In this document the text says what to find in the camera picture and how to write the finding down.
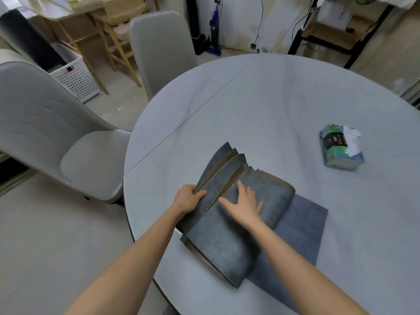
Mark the person's left hand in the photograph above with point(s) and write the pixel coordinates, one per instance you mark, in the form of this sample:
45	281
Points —
187	201

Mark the person's right hand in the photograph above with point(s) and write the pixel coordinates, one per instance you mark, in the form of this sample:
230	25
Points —
246	211

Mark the stack of placemats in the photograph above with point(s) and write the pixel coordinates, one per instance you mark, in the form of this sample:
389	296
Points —
223	252

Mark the person's right forearm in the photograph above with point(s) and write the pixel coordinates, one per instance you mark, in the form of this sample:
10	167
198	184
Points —
295	275

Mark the person's left forearm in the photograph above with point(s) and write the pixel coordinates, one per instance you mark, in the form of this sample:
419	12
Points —
137	265

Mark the round grey marble table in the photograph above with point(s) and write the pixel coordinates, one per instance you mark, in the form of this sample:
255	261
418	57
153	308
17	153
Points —
262	111

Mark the blue green tissue pack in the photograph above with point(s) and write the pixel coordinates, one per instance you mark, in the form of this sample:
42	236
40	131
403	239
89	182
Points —
339	147

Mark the grey plain back chair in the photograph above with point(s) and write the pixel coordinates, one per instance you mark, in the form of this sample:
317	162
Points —
160	49

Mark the white perforated basket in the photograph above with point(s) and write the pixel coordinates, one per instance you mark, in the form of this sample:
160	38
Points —
77	78

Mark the grey chair with stitched back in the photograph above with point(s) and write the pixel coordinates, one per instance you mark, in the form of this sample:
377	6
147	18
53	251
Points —
39	121

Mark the blue upright vacuum cleaner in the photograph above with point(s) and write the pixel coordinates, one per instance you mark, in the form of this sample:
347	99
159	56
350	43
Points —
215	22

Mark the black metal rack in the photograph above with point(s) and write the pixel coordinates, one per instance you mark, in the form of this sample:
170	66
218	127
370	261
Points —
297	37

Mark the cardboard box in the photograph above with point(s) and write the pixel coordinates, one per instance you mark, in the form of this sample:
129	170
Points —
334	32

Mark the light wooden high chair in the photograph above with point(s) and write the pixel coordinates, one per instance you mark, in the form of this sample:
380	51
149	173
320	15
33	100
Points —
123	9

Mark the light wooden desk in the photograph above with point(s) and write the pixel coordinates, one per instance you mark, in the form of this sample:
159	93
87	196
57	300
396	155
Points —
55	14

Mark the black flat panel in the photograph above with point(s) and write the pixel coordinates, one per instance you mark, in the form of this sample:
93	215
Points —
26	39

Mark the black upright post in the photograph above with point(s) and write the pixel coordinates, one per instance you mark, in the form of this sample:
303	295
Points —
195	26

